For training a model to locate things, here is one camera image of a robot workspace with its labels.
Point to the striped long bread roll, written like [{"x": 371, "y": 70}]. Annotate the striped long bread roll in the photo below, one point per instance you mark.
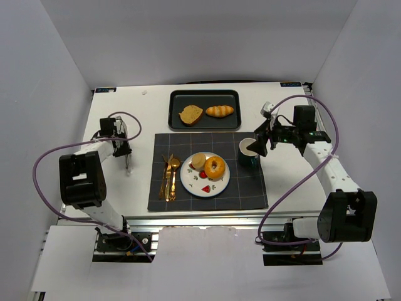
[{"x": 220, "y": 111}]

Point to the gold knife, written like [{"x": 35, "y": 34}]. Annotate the gold knife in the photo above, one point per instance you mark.
[{"x": 169, "y": 189}]

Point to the blue table label sticker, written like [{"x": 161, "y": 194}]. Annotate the blue table label sticker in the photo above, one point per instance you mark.
[{"x": 106, "y": 90}]

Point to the gold fork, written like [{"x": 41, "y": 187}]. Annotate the gold fork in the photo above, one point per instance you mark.
[{"x": 162, "y": 186}]

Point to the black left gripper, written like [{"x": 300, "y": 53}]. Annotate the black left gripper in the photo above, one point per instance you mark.
[{"x": 124, "y": 150}]

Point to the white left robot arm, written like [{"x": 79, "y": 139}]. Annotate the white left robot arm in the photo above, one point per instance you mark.
[{"x": 82, "y": 182}]

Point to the green white mug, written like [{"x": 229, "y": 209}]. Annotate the green white mug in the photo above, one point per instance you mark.
[{"x": 245, "y": 157}]

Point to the right blue table label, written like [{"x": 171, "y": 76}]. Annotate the right blue table label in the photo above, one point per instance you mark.
[{"x": 290, "y": 84}]

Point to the aluminium frame rail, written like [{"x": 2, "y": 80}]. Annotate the aluminium frame rail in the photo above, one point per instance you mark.
[{"x": 154, "y": 225}]

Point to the brown bread slice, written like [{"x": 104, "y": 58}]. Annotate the brown bread slice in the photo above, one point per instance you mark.
[{"x": 191, "y": 114}]

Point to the black baking tray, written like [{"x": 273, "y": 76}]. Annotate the black baking tray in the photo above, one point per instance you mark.
[{"x": 180, "y": 99}]

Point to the orange glazed donut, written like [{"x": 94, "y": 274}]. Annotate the orange glazed donut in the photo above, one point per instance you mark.
[{"x": 215, "y": 167}]

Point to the dark checked placemat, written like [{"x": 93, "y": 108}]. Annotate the dark checked placemat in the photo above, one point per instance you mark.
[{"x": 246, "y": 189}]

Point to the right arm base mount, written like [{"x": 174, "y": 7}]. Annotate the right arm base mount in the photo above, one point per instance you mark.
[{"x": 294, "y": 255}]

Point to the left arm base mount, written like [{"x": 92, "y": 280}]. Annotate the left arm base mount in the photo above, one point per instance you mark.
[{"x": 113, "y": 248}]

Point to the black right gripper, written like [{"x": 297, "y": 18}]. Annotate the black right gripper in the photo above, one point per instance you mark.
[{"x": 267, "y": 138}]

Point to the gold spoon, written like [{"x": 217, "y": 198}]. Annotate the gold spoon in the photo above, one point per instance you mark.
[{"x": 175, "y": 163}]

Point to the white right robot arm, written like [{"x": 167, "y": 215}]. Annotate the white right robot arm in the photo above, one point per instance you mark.
[{"x": 349, "y": 212}]

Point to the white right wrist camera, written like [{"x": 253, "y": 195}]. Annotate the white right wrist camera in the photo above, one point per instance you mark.
[{"x": 266, "y": 109}]

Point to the white watermelon pattern plate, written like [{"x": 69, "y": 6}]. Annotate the white watermelon pattern plate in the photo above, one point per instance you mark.
[{"x": 198, "y": 184}]

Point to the small round bun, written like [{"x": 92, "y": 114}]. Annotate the small round bun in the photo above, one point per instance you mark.
[{"x": 198, "y": 161}]

